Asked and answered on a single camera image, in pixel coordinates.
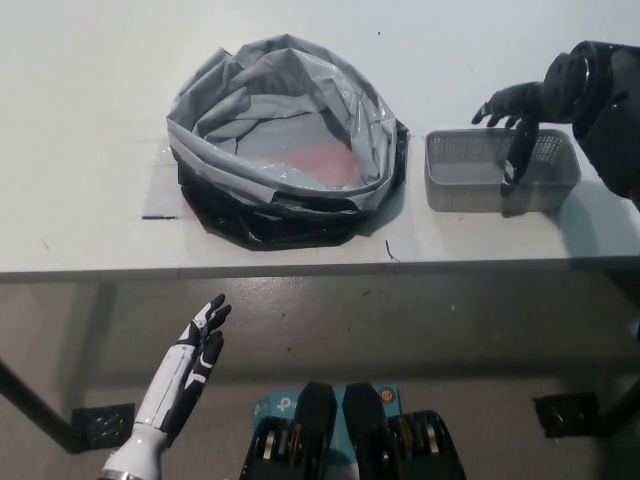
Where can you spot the black and teal robot body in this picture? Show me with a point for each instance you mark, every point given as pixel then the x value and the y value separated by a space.
pixel 360 440

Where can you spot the black table foot plate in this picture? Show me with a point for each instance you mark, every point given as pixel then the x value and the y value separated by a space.
pixel 565 415
pixel 107 427

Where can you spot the white and black left hand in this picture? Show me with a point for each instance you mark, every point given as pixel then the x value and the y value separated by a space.
pixel 170 380

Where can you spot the dark thread scrap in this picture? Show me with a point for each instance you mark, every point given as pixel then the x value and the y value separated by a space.
pixel 390 250

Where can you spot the black and white right hand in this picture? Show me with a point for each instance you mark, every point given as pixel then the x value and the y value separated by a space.
pixel 525 102

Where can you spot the clear plastic film sheet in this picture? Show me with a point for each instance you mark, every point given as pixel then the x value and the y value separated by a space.
pixel 160 190

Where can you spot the black diagonal table leg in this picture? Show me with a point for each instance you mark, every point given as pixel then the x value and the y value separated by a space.
pixel 622 405
pixel 35 400

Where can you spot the grey perforated rectangular basket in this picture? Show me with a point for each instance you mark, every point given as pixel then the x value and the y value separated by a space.
pixel 465 170

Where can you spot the short black tape strip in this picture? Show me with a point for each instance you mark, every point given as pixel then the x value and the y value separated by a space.
pixel 160 217

